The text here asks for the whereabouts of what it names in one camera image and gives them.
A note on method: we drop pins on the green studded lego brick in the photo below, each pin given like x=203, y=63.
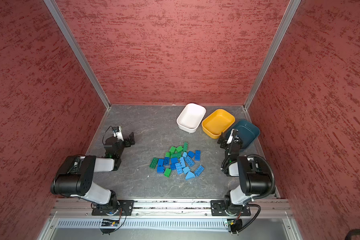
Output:
x=185, y=147

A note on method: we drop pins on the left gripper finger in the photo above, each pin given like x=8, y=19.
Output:
x=130, y=140
x=117, y=132

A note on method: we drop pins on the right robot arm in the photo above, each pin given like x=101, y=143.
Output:
x=256, y=177

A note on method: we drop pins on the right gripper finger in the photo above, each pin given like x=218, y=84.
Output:
x=222, y=142
x=234, y=138

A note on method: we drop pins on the white plastic bin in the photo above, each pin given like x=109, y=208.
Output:
x=191, y=117

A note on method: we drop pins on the aluminium corner post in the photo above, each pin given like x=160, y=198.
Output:
x=278, y=37
x=66, y=31

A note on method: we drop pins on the green square lego brick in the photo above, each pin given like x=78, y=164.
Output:
x=172, y=150

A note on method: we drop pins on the right aluminium corner post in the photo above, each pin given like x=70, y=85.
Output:
x=278, y=37

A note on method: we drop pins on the dark blue lego brick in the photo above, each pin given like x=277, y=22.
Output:
x=197, y=155

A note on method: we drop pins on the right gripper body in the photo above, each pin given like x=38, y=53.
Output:
x=228, y=142

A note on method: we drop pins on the bright green lego brick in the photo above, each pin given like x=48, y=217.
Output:
x=167, y=172

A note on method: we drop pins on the dark blue square lego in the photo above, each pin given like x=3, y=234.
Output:
x=161, y=169

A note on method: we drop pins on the light blue long lego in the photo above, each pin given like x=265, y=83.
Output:
x=189, y=161

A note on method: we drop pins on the aluminium front rail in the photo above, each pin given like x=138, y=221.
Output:
x=169, y=208

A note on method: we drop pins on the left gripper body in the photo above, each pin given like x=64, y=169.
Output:
x=127, y=142

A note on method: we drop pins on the yellow plastic bin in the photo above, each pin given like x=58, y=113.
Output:
x=217, y=123

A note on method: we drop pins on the dark teal plastic bin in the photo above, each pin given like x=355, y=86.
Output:
x=247, y=132

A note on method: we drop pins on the green eight-stud lego brick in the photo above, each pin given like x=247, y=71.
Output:
x=176, y=155

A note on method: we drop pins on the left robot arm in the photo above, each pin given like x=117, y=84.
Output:
x=74, y=178

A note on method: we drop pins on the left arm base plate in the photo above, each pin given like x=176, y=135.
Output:
x=120, y=208

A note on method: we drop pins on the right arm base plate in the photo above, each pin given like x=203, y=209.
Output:
x=221, y=208

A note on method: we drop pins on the light blue sloped lego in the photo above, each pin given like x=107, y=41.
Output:
x=190, y=175

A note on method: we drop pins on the left aluminium corner post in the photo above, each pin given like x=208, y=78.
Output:
x=66, y=31

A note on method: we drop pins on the light blue lego plate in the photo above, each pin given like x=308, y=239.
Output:
x=199, y=170

